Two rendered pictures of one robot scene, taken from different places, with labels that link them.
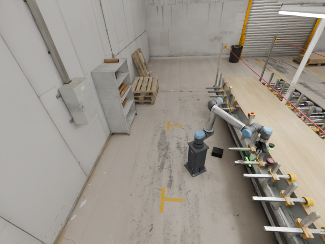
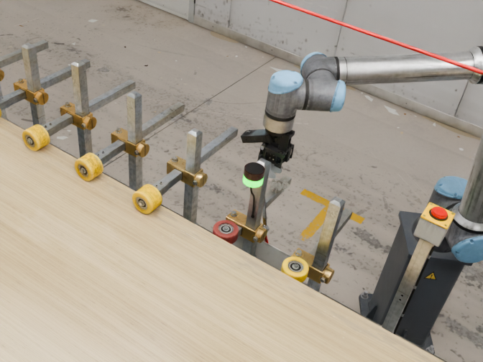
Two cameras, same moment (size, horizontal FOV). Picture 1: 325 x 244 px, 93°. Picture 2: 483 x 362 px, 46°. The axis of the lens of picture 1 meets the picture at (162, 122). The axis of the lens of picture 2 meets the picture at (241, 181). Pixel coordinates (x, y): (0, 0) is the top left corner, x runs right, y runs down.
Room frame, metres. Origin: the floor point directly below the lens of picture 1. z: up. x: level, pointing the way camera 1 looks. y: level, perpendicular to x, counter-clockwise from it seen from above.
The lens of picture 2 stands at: (1.65, -2.45, 2.13)
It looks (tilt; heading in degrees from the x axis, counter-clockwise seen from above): 39 degrees down; 112
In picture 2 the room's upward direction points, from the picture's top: 8 degrees clockwise
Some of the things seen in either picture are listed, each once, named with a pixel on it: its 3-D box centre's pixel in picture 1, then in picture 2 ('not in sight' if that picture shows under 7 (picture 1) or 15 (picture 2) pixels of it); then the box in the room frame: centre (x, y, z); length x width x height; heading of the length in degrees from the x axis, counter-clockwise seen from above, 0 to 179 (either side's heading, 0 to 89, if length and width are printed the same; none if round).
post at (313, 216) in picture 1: (301, 225); (83, 121); (0.45, -1.11, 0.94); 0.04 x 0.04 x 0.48; 84
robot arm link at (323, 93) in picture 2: (255, 127); (322, 93); (1.29, -1.04, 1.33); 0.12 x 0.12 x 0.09; 32
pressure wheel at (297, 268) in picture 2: not in sight; (292, 277); (1.39, -1.31, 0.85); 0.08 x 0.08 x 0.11
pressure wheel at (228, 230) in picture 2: (269, 162); (224, 240); (1.14, -1.29, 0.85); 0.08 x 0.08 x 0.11
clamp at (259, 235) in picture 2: (259, 162); (245, 228); (1.17, -1.19, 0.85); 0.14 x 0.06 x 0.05; 174
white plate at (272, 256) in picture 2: (253, 163); (259, 250); (1.23, -1.17, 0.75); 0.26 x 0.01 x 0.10; 174
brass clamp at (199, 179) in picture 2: (273, 175); (187, 172); (0.92, -1.16, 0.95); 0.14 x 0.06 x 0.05; 174
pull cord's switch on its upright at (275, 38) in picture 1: (267, 62); not in sight; (3.63, -2.56, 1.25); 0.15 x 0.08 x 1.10; 174
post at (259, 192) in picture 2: (260, 158); (253, 219); (1.19, -1.19, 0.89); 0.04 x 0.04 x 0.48; 84
